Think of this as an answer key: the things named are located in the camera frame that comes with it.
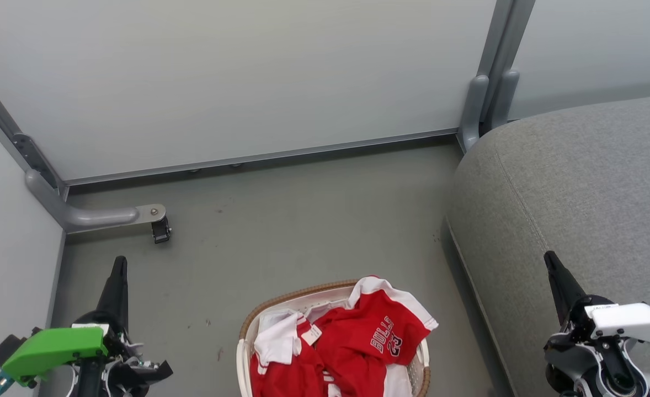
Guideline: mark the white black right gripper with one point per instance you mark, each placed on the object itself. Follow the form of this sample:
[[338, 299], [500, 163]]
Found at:
[[628, 322]]

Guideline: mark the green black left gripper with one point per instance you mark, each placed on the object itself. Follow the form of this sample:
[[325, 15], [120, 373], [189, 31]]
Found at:
[[54, 350]]

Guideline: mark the red and white garment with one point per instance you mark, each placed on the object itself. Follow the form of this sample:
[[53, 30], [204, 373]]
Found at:
[[281, 364]]

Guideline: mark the red Bulls jersey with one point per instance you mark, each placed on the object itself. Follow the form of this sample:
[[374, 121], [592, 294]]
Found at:
[[369, 336]]

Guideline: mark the grey fabric sofa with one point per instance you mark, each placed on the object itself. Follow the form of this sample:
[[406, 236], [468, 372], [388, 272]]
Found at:
[[579, 193]]

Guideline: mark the grey metal partition foot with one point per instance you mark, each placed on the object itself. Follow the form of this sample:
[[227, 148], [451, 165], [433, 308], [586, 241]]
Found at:
[[93, 216]]

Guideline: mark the white basket with brown rim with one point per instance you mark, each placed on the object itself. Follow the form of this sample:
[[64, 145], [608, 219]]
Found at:
[[259, 325]]

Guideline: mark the dark grey hinge plate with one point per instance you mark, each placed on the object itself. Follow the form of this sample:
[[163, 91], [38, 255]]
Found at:
[[35, 160]]

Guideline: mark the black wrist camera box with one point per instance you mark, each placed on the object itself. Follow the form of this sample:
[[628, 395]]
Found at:
[[6, 347]]

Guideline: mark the grey aluminium partition rail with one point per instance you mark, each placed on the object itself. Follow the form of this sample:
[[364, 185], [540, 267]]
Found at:
[[259, 156]]

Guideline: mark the grey partition post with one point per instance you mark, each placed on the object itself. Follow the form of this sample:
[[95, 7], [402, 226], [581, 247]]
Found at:
[[493, 82]]

